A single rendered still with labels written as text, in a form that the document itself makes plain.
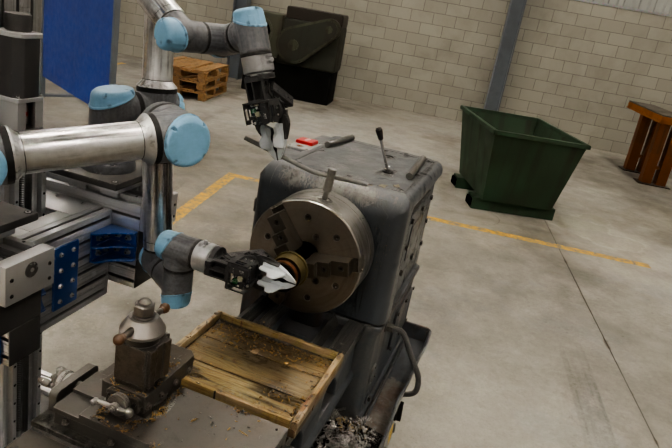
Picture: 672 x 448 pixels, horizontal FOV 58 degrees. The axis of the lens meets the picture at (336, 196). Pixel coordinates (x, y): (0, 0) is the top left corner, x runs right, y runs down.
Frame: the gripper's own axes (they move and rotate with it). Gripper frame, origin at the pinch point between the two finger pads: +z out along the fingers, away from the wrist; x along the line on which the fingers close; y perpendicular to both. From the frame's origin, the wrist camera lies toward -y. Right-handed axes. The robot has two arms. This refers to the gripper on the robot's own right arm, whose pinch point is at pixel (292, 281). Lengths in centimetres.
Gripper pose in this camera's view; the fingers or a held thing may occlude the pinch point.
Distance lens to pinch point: 145.5
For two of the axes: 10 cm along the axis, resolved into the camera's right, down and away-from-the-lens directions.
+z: 9.2, 2.6, -2.9
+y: -3.5, 2.4, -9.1
